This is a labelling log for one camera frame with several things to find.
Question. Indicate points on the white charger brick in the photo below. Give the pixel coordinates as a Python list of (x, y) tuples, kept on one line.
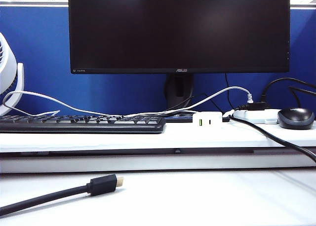
[(214, 118)]

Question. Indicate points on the black monitor stand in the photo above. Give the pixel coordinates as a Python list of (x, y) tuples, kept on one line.
[(179, 87)]

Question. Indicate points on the small white plug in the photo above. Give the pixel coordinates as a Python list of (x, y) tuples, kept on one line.
[(228, 113)]

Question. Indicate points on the black ASUS monitor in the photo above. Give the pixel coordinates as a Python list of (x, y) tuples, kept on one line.
[(172, 26)]

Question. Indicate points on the black keyboard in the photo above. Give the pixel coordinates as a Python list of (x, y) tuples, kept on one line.
[(74, 127)]

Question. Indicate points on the white power strip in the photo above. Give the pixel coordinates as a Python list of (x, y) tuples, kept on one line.
[(254, 116)]

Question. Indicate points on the blue office partition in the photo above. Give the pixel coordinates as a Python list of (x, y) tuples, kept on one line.
[(44, 50)]

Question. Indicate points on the black computer mouse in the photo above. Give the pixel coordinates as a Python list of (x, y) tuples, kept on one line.
[(296, 120)]

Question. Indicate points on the white desk fan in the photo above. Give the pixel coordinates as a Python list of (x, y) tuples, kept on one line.
[(7, 70)]

